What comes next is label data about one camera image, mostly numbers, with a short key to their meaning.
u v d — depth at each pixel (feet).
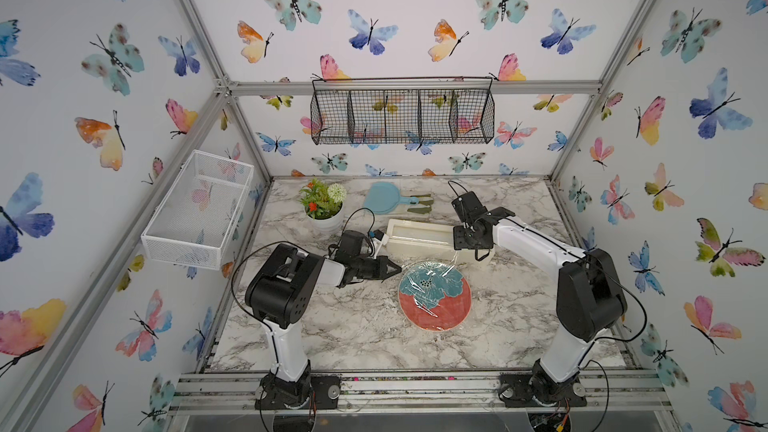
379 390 2.47
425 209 3.62
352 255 2.59
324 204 3.02
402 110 3.23
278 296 1.64
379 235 2.93
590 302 1.55
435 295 2.92
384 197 3.73
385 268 2.90
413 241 3.10
